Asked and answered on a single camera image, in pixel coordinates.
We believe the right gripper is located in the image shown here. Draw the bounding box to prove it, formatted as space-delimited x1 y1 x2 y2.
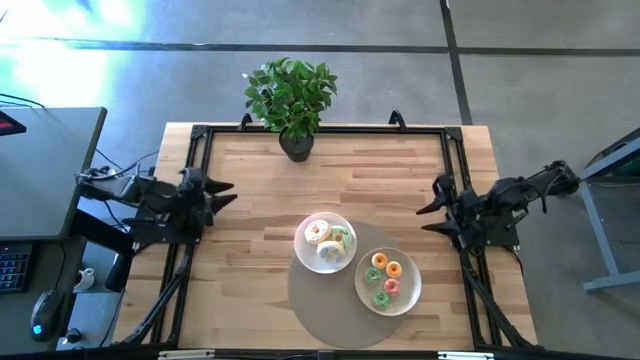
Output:
415 173 484 251

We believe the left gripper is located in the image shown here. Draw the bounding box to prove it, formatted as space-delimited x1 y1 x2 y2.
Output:
175 167 239 232

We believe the large green iced donut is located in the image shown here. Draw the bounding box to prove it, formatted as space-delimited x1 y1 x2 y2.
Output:
329 224 355 252

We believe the large pink white iced donut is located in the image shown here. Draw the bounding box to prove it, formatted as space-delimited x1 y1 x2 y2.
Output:
303 218 332 246

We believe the white deep round dish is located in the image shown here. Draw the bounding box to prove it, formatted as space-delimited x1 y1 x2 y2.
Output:
293 211 358 275

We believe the large white blue iced donut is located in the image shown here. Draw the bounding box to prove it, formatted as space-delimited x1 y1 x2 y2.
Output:
316 240 347 265

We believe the wide shallow cream plate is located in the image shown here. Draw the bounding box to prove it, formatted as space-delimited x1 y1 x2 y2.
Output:
354 246 423 317

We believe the green potted plant black pot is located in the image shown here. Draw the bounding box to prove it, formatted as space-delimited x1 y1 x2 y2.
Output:
243 56 339 163

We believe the black desk support beam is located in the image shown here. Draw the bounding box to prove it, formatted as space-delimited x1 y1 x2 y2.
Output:
69 208 136 294

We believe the round beige textured placemat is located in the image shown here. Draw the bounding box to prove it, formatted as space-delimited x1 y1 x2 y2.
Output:
287 218 409 350

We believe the small white pitcher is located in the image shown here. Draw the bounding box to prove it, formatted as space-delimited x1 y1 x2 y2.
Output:
73 267 97 294

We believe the grey metal side table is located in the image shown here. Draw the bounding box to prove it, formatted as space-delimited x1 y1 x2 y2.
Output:
578 127 640 294

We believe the grey office desk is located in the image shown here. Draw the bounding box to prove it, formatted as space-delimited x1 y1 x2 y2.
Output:
0 106 109 242

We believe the black computer mouse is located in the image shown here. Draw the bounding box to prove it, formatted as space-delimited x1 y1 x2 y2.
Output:
29 289 67 344

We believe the black backlit keyboard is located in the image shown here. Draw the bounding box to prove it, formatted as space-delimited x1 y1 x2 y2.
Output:
0 241 34 295

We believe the black device with red light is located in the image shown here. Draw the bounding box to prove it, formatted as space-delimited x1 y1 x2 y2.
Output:
0 110 27 138

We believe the black floor cable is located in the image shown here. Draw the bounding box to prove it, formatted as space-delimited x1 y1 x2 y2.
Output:
94 147 161 175

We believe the black aluminium table frame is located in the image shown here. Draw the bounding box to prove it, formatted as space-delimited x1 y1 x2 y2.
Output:
112 122 541 351

